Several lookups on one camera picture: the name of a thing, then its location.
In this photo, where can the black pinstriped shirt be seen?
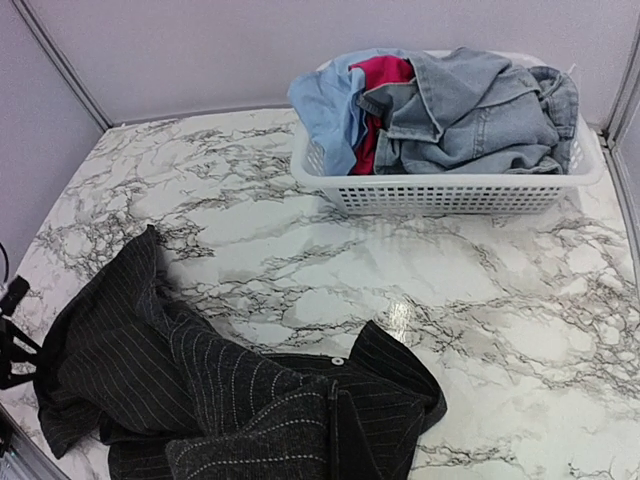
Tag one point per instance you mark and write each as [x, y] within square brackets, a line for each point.
[172, 398]

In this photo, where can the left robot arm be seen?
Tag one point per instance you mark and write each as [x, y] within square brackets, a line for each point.
[19, 353]

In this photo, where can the white plastic laundry basket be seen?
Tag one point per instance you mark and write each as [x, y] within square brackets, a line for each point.
[448, 193]

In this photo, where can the light blue shirt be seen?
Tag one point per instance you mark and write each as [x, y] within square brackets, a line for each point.
[325, 101]

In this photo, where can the red garment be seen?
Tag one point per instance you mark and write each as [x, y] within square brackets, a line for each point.
[380, 74]

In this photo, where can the grey denim jeans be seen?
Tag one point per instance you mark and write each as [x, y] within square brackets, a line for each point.
[475, 112]

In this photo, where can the right aluminium corner post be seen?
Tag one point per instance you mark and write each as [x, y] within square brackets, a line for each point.
[625, 101]

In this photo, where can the aluminium corner post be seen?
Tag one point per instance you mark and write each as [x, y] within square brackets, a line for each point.
[62, 65]
[625, 101]

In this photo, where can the left aluminium corner post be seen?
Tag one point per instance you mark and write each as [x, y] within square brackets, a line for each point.
[62, 65]

